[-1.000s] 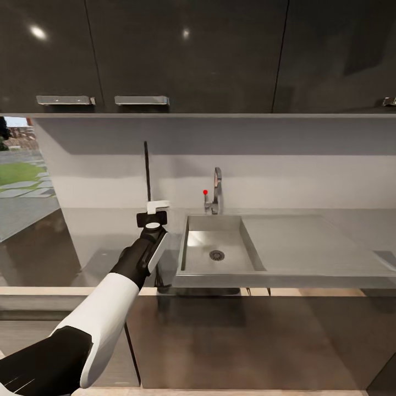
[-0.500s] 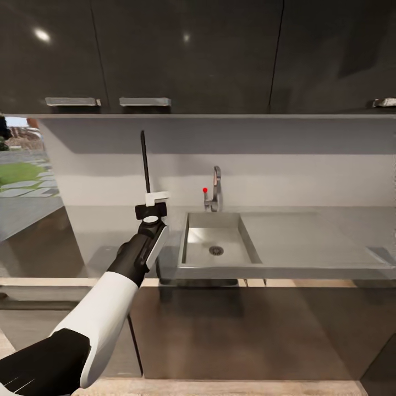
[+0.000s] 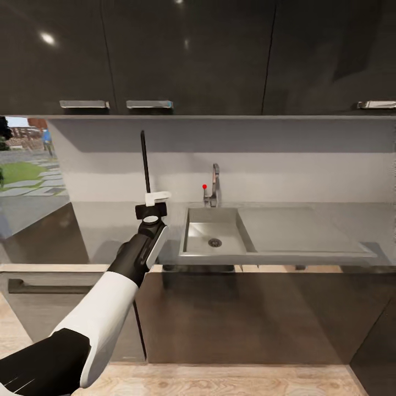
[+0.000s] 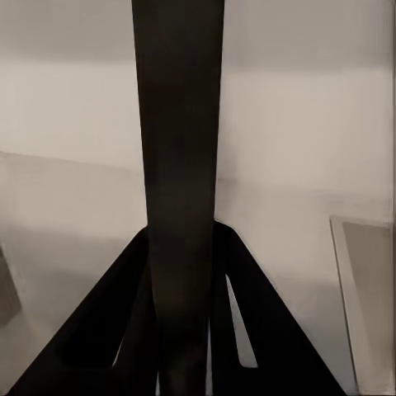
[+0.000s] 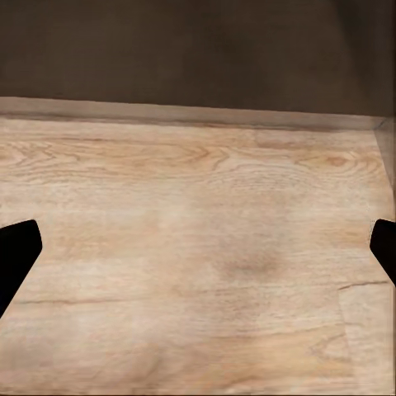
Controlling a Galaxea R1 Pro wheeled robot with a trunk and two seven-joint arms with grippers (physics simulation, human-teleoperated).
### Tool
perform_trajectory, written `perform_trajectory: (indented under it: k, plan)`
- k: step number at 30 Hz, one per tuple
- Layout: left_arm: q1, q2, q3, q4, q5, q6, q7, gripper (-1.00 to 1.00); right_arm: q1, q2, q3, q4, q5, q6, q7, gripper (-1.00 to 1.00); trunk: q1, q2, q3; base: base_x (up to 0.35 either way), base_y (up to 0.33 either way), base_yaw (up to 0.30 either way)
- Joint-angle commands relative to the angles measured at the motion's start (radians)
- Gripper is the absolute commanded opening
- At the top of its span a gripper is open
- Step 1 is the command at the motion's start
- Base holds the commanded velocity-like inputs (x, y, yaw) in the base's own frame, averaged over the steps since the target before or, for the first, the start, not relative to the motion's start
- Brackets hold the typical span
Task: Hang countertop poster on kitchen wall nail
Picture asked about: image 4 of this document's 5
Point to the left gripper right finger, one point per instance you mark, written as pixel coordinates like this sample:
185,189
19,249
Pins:
288,364

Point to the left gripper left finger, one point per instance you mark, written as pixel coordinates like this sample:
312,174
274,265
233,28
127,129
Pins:
107,347

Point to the poster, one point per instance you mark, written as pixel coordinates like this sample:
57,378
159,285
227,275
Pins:
179,53

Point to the drop in sink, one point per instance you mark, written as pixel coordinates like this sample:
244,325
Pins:
366,262

